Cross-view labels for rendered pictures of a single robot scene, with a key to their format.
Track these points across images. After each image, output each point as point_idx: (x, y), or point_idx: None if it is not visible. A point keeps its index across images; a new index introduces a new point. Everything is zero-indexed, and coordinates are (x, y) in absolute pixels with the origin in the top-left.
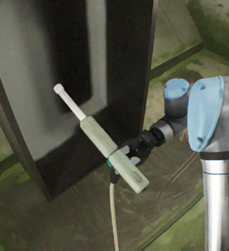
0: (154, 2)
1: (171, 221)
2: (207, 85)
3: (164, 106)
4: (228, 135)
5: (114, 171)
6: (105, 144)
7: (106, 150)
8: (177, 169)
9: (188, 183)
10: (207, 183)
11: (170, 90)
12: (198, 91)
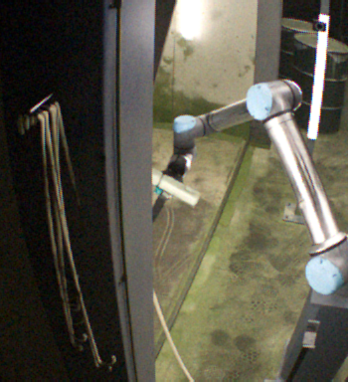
0: (161, 56)
1: (186, 288)
2: (261, 86)
3: (175, 142)
4: (277, 104)
5: (161, 199)
6: (153, 172)
7: (156, 176)
8: (159, 243)
9: (180, 251)
10: (274, 131)
11: (183, 123)
12: (258, 89)
